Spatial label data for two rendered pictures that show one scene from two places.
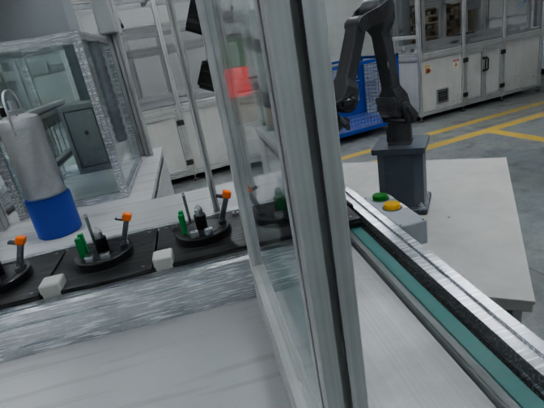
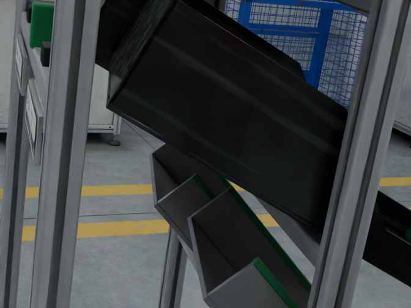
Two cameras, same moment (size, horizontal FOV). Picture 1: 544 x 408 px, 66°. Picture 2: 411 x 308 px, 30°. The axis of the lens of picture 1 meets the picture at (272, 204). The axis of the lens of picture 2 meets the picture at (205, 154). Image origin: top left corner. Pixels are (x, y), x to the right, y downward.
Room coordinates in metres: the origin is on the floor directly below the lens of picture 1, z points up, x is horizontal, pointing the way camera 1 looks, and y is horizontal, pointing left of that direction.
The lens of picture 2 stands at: (0.80, 0.16, 1.42)
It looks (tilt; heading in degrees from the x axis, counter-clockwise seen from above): 18 degrees down; 349
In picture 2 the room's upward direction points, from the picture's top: 9 degrees clockwise
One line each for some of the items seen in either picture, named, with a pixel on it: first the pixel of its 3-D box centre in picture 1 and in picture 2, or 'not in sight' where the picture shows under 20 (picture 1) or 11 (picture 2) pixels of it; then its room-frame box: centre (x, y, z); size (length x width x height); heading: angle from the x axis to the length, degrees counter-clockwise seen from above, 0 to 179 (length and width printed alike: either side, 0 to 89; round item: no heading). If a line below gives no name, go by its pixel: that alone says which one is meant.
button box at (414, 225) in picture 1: (393, 218); not in sight; (0.96, -0.29, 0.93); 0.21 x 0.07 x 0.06; 8
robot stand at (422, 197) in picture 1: (402, 174); not in sight; (1.18, -0.40, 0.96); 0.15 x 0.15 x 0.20; 62
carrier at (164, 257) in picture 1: (200, 218); not in sight; (0.98, 0.18, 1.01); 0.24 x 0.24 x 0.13; 8
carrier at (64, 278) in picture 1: (100, 242); not in sight; (0.94, 0.43, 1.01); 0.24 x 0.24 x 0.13; 8
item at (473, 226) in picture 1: (388, 209); not in sight; (1.21, -0.36, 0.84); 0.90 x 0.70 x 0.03; 152
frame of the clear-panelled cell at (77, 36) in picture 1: (68, 118); not in sight; (2.09, 0.89, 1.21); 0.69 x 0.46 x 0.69; 8
